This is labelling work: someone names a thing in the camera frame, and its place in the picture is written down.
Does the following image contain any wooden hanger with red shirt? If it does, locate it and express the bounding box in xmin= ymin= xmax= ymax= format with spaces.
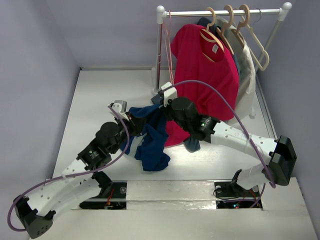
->
xmin=200 ymin=7 xmax=225 ymax=52

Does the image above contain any white metal clothes rack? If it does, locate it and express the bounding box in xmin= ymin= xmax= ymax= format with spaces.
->
xmin=151 ymin=2 xmax=292 ymax=93

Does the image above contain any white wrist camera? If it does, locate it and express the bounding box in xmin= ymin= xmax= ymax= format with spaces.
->
xmin=108 ymin=100 xmax=129 ymax=121
xmin=158 ymin=82 xmax=178 ymax=107

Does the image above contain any red t shirt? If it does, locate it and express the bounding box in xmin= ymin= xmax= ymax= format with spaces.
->
xmin=162 ymin=23 xmax=240 ymax=149

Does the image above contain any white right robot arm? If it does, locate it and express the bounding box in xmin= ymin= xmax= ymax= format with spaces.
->
xmin=160 ymin=97 xmax=297 ymax=196

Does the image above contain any pink wire hanger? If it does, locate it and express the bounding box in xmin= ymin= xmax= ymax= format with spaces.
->
xmin=163 ymin=10 xmax=174 ymax=85

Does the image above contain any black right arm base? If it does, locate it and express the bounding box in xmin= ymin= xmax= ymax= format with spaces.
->
xmin=212 ymin=169 xmax=264 ymax=209

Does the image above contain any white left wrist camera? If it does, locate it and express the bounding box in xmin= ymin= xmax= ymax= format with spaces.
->
xmin=108 ymin=100 xmax=129 ymax=121

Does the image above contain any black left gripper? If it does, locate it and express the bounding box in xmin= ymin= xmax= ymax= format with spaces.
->
xmin=109 ymin=112 xmax=146 ymax=155

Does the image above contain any cream plastic empty hanger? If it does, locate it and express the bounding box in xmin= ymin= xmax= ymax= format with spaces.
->
xmin=234 ymin=14 xmax=271 ymax=72

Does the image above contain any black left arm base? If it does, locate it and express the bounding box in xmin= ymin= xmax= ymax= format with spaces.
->
xmin=79 ymin=180 xmax=127 ymax=210

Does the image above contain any white t shirt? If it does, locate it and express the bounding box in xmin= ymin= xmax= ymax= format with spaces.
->
xmin=223 ymin=25 xmax=256 ymax=119

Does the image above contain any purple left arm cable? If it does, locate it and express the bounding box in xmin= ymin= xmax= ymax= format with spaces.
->
xmin=6 ymin=105 xmax=131 ymax=232

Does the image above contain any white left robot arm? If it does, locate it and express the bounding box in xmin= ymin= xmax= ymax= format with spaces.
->
xmin=10 ymin=111 xmax=147 ymax=239

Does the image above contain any wooden hanger with white shirt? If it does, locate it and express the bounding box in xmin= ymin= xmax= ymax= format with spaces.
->
xmin=232 ymin=4 xmax=251 ymax=48

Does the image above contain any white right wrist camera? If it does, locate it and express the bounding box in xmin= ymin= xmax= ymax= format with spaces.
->
xmin=158 ymin=82 xmax=178 ymax=107

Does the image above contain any wooden hanger with grey shirt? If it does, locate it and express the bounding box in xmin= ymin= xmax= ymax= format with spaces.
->
xmin=215 ymin=4 xmax=236 ymax=56

